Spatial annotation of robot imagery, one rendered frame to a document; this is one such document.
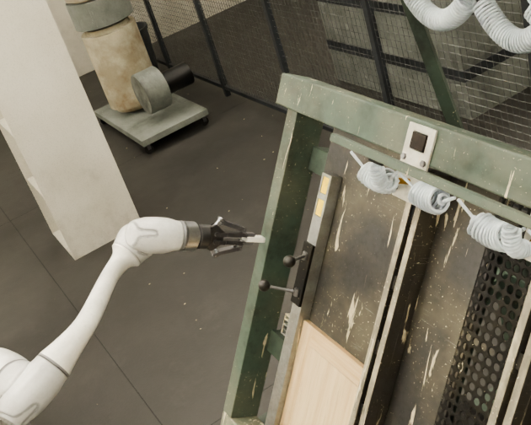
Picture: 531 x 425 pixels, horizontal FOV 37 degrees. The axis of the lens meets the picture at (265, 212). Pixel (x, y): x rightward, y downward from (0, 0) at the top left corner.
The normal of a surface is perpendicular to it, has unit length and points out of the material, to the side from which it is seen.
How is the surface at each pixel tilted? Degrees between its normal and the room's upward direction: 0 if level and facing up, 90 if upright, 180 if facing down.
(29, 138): 90
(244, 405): 90
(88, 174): 90
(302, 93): 58
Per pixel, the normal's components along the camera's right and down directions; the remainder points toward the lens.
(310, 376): -0.85, -0.05
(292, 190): 0.48, 0.32
